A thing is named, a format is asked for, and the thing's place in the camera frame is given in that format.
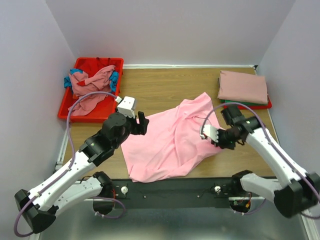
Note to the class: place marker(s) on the red shirt in bin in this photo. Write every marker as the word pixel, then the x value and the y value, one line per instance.
pixel 91 65

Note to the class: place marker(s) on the folded red shirt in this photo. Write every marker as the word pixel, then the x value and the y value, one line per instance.
pixel 258 107

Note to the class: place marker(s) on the folded green shirt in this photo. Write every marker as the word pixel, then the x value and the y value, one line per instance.
pixel 244 103

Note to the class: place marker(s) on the folded dusty pink shirt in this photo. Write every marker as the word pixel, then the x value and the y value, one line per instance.
pixel 242 87

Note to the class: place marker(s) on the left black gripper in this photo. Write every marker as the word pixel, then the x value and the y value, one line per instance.
pixel 140 128

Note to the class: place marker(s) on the crumpled dusty pink shirt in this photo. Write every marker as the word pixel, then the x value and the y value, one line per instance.
pixel 82 84

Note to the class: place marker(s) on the light pink t shirt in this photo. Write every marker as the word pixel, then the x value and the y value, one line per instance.
pixel 172 146

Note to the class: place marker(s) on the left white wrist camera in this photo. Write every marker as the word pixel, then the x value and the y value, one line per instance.
pixel 126 106

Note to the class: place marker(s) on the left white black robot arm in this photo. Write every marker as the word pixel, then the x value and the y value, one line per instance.
pixel 41 205

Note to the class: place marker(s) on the aluminium rail frame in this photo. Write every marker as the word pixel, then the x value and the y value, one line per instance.
pixel 157 90

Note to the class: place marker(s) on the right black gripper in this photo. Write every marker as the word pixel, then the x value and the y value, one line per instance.
pixel 221 144

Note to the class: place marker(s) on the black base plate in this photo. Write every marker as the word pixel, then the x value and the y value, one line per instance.
pixel 174 193

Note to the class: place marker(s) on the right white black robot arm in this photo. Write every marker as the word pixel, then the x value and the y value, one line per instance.
pixel 294 191

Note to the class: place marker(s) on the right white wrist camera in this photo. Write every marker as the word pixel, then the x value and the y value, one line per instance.
pixel 209 132

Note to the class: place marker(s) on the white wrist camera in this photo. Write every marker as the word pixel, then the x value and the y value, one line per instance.
pixel 126 106
pixel 209 132

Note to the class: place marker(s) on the red plastic bin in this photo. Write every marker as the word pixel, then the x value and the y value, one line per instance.
pixel 103 108

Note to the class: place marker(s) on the blue crumpled shirt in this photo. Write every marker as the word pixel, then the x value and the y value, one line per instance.
pixel 113 79

